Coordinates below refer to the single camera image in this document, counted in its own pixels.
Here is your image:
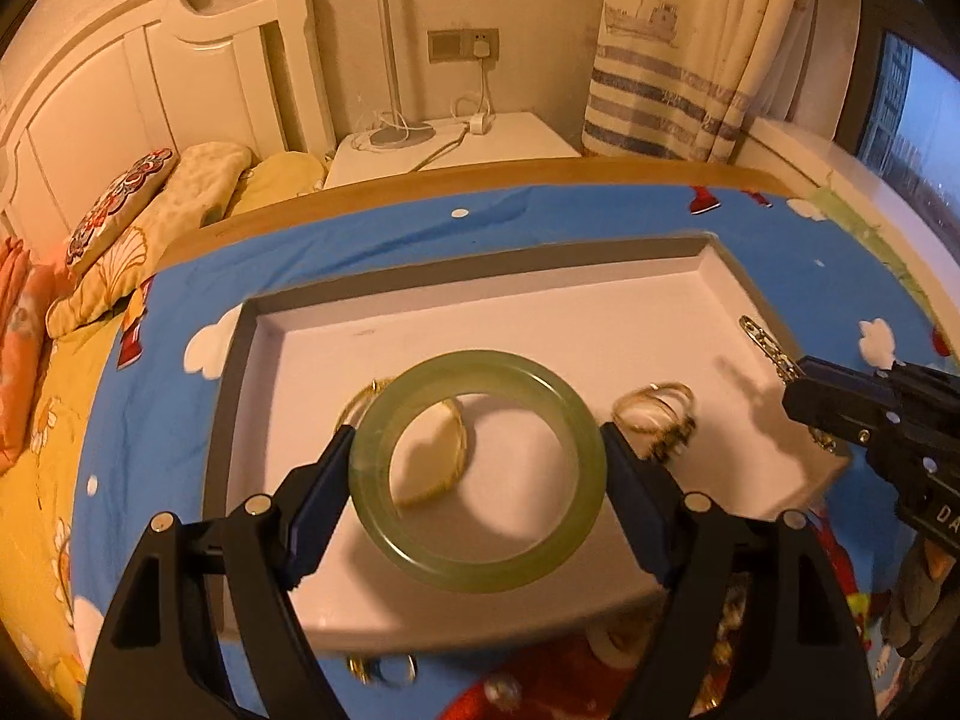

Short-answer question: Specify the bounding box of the gold bangle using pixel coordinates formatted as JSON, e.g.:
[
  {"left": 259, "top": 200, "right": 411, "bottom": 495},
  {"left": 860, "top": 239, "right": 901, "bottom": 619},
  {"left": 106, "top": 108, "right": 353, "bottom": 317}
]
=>
[{"left": 334, "top": 379, "right": 473, "bottom": 507}]

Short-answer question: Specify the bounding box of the gold ring bracelet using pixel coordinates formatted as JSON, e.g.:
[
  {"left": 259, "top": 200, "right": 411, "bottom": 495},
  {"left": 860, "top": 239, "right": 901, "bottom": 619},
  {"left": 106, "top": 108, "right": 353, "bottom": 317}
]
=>
[{"left": 611, "top": 381, "right": 698, "bottom": 462}]

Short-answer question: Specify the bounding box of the grey wall socket panel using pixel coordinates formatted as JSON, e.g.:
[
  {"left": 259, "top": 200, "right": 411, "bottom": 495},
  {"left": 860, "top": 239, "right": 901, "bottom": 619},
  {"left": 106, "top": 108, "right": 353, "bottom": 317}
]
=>
[{"left": 427, "top": 28, "right": 500, "bottom": 62}]

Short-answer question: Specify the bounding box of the embroidered pillow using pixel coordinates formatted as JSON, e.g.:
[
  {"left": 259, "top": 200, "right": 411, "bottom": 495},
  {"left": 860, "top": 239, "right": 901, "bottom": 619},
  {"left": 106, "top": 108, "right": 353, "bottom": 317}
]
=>
[{"left": 64, "top": 148, "right": 181, "bottom": 271}]

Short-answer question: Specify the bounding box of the white wooden headboard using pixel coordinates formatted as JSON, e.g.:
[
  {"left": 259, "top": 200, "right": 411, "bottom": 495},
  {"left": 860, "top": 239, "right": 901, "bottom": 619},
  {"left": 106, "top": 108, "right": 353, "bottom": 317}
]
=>
[{"left": 0, "top": 0, "right": 335, "bottom": 256}]

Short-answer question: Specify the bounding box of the ship print curtain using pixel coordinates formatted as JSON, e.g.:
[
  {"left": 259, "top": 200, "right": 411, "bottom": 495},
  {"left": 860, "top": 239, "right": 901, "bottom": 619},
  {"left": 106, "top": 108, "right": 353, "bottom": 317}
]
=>
[{"left": 581, "top": 0, "right": 833, "bottom": 162}]

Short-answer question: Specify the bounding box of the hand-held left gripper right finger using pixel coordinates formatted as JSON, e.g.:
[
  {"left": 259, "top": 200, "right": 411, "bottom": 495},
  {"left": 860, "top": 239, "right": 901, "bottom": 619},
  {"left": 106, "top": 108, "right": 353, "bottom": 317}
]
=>
[{"left": 596, "top": 420, "right": 878, "bottom": 720}]

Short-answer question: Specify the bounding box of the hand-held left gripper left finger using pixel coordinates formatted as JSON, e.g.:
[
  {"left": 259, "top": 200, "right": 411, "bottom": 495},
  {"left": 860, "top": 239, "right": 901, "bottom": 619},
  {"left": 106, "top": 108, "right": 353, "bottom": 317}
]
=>
[{"left": 81, "top": 424, "right": 361, "bottom": 720}]

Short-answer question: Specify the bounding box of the white window sill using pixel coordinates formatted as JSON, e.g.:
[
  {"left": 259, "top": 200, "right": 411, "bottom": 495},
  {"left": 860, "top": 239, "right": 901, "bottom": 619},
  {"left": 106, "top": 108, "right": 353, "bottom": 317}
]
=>
[{"left": 739, "top": 116, "right": 960, "bottom": 301}]

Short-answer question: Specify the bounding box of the green jade bangle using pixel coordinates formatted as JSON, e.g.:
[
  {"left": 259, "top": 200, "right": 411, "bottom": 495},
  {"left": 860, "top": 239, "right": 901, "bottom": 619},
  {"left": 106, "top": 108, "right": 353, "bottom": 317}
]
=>
[{"left": 347, "top": 350, "right": 608, "bottom": 593}]

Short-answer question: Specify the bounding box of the gold chain bracelet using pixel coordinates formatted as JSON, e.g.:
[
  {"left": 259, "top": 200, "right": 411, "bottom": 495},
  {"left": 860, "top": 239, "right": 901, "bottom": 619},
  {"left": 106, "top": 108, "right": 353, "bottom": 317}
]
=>
[{"left": 739, "top": 315, "right": 841, "bottom": 455}]

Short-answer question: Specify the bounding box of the window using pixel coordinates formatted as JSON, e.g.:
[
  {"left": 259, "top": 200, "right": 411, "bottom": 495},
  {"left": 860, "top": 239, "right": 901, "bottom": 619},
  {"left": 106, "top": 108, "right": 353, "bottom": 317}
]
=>
[{"left": 855, "top": 30, "right": 960, "bottom": 233}]

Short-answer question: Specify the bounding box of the blue cartoon print tablecloth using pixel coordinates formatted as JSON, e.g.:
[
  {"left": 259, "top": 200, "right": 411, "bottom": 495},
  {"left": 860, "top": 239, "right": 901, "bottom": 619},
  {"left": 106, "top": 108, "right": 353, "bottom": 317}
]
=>
[{"left": 75, "top": 180, "right": 960, "bottom": 720}]

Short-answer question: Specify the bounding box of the yellow floral bed sheet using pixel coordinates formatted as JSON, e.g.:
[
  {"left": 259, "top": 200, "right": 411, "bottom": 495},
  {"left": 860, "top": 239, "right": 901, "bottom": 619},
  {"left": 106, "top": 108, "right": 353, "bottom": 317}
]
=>
[{"left": 0, "top": 151, "right": 327, "bottom": 713}]

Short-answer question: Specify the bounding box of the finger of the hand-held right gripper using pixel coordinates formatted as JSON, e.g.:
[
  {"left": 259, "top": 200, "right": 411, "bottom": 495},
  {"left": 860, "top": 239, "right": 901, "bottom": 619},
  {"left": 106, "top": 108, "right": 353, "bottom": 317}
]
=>
[
  {"left": 795, "top": 356, "right": 901, "bottom": 391},
  {"left": 782, "top": 379, "right": 912, "bottom": 466}
]

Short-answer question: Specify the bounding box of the gold ring below tray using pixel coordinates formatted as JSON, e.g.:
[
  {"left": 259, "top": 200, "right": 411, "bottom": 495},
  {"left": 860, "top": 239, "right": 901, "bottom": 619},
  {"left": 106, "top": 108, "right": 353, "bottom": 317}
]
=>
[{"left": 346, "top": 652, "right": 419, "bottom": 687}]

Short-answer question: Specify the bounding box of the pink folded blanket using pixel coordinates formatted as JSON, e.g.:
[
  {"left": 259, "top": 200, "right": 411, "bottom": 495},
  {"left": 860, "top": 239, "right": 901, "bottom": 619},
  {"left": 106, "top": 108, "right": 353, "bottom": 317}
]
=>
[{"left": 0, "top": 236, "right": 57, "bottom": 473}]

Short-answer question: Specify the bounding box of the white charger cable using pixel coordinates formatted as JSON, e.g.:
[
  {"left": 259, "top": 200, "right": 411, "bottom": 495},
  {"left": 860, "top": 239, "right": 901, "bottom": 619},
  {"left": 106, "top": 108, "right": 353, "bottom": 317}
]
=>
[{"left": 448, "top": 56, "right": 497, "bottom": 122}]

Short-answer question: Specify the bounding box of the white ring ornament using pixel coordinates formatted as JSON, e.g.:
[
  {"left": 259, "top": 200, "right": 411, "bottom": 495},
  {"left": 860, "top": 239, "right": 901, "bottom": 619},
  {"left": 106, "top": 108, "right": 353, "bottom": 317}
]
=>
[{"left": 589, "top": 626, "right": 646, "bottom": 666}]

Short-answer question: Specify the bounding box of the grey cardboard tray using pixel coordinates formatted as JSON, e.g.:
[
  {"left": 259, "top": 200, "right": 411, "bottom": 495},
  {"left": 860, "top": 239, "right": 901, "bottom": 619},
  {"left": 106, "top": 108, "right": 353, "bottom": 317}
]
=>
[{"left": 202, "top": 234, "right": 856, "bottom": 653}]

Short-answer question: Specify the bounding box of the gold ornate pendant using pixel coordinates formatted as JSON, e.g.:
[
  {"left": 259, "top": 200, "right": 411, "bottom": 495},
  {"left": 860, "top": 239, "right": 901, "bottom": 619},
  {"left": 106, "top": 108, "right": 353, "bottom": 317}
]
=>
[{"left": 697, "top": 570, "right": 752, "bottom": 720}]

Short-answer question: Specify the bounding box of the person's right hand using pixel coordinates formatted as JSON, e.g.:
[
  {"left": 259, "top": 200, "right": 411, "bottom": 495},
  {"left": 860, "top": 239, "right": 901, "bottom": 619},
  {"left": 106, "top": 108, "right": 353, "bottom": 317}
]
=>
[{"left": 881, "top": 532, "right": 960, "bottom": 665}]

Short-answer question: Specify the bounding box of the white nightstand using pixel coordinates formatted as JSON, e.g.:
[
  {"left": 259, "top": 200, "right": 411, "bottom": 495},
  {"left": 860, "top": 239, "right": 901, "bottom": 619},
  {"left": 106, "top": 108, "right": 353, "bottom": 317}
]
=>
[{"left": 324, "top": 111, "right": 582, "bottom": 190}]

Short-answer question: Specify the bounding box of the white pole lamp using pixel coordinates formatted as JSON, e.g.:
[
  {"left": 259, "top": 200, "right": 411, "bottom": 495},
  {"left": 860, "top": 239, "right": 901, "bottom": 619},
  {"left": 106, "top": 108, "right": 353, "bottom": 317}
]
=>
[{"left": 349, "top": 0, "right": 436, "bottom": 151}]

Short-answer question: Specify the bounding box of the floral pillow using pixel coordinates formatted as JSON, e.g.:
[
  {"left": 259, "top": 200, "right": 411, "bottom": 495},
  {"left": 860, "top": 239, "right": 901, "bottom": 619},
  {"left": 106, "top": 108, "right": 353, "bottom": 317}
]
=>
[{"left": 46, "top": 141, "right": 256, "bottom": 338}]

